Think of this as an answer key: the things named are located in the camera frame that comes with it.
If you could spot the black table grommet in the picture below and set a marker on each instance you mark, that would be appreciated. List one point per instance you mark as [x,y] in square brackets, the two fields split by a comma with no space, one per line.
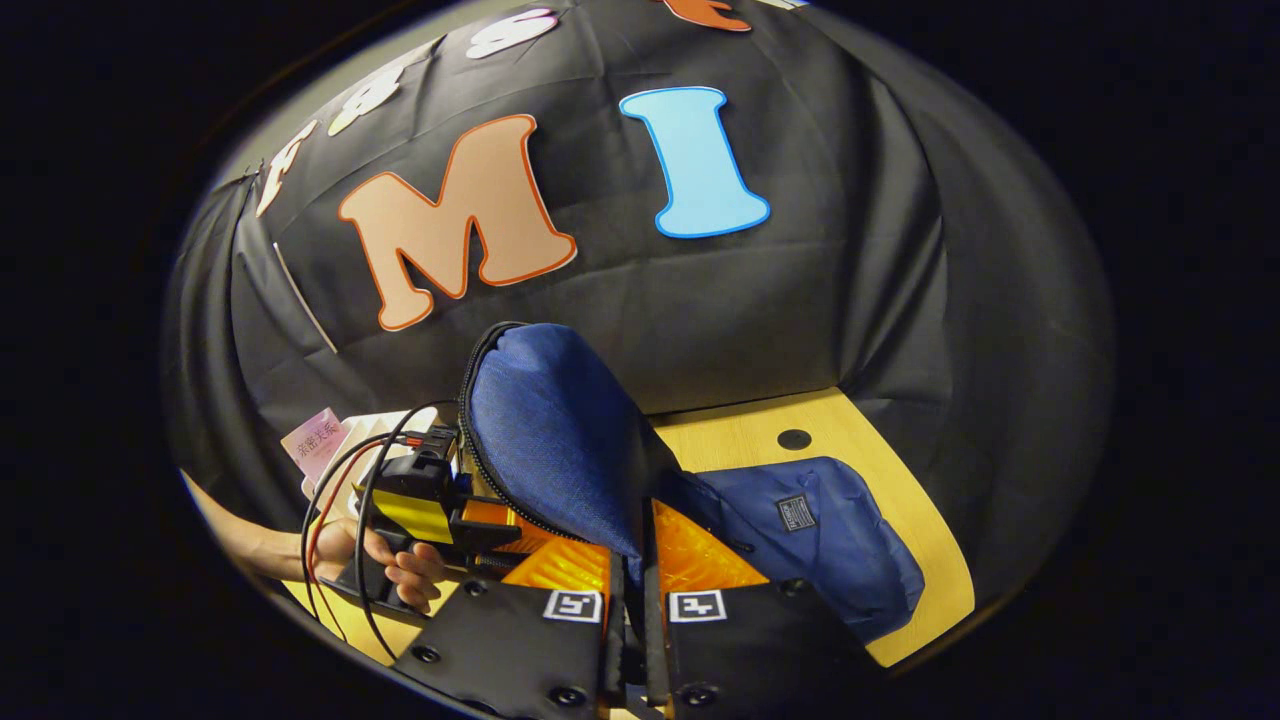
[794,439]

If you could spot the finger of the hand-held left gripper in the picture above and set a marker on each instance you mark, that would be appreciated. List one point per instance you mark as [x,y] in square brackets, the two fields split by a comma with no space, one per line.
[490,565]
[485,530]

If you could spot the white bookshelf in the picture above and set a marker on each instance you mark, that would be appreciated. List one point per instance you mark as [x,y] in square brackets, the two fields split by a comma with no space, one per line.
[362,422]

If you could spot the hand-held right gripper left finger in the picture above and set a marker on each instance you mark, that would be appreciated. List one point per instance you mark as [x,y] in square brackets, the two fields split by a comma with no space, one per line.
[612,640]

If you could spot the blue schoolbag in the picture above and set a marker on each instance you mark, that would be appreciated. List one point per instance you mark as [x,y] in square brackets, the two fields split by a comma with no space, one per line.
[560,420]

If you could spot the black backdrop cloth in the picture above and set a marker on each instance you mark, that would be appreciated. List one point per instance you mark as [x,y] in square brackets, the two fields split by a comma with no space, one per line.
[840,260]

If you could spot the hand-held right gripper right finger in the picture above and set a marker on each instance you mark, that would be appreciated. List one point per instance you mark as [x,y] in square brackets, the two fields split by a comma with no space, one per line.
[652,640]

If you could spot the pink book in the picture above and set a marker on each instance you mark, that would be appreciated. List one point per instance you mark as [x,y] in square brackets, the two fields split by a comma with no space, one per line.
[315,445]

